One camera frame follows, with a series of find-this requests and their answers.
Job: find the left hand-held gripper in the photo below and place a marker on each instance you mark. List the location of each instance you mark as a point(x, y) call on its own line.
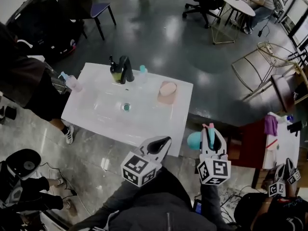
point(138, 167)

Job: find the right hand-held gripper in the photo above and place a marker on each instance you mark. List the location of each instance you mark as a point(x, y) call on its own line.
point(214, 171)

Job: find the teal spray bottle pink trigger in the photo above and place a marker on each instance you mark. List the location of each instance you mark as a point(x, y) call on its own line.
point(194, 141)

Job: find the person's right forearm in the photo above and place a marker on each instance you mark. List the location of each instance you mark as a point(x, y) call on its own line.
point(213, 201)

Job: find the person's left forearm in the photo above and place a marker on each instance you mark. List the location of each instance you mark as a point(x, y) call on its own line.
point(144, 194)

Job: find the clear bottle teal cap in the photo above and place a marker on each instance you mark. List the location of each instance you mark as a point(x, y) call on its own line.
point(143, 74)

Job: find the olive glass pump bottle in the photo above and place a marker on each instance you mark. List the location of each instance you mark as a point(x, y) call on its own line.
point(115, 74)

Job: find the pink pump bottle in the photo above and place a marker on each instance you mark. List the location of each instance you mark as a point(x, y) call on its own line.
point(73, 83)

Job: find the white washbasin on dark stand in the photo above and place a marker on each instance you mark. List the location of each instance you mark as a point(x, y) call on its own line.
point(108, 119)

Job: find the purple cloth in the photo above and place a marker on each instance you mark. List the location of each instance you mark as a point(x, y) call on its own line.
point(270, 125)

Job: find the blue-screen device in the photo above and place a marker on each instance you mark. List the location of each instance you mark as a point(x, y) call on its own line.
point(198, 206)

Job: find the person's torso in black jacket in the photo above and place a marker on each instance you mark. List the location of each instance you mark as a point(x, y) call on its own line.
point(156, 215)

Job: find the black device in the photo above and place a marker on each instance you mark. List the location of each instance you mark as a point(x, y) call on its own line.
point(294, 127)

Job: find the black faucet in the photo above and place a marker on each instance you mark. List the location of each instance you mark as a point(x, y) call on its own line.
point(127, 68)

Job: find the wooden chair dark seat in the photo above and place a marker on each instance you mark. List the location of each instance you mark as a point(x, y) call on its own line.
point(284, 93)

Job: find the black office chair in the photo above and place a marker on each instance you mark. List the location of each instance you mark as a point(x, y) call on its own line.
point(204, 1)

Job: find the grey chair purple seat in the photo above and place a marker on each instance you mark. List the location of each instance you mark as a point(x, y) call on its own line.
point(79, 7)

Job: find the large black machine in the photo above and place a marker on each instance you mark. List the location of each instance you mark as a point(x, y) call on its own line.
point(36, 25)

